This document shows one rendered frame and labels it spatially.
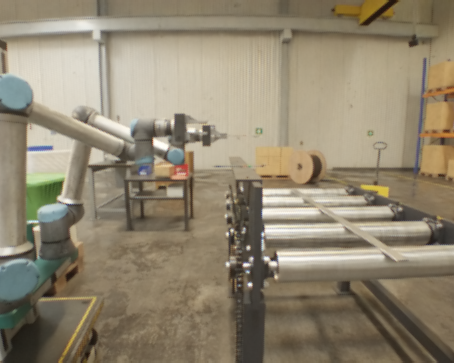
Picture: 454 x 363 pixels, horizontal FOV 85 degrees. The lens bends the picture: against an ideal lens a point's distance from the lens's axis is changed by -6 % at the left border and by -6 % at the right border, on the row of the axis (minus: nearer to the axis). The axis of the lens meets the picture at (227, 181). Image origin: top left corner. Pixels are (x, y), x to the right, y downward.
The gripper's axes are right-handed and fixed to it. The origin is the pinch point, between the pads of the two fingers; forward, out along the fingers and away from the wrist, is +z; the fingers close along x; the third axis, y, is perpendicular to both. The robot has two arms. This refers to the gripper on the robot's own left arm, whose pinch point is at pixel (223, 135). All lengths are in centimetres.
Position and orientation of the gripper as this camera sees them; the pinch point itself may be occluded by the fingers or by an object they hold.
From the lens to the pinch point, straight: 162.9
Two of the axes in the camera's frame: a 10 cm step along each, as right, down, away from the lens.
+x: 0.0, 9.9, 1.6
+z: 10.0, 0.0, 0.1
